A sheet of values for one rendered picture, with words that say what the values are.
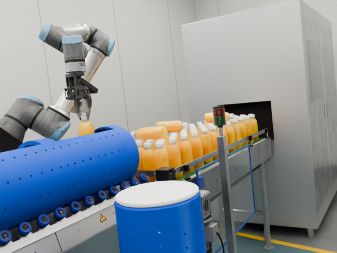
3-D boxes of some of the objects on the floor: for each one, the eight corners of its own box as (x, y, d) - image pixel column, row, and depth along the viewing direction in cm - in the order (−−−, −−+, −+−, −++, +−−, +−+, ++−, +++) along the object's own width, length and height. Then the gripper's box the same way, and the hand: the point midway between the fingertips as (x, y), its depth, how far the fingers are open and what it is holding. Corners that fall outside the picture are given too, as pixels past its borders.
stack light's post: (235, 332, 203) (216, 136, 193) (238, 328, 206) (219, 135, 197) (242, 334, 200) (223, 136, 191) (244, 330, 204) (226, 135, 195)
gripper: (58, 75, 163) (64, 122, 165) (76, 71, 157) (82, 120, 159) (72, 74, 170) (78, 120, 172) (91, 72, 164) (96, 118, 166)
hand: (85, 116), depth 168 cm, fingers closed on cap, 4 cm apart
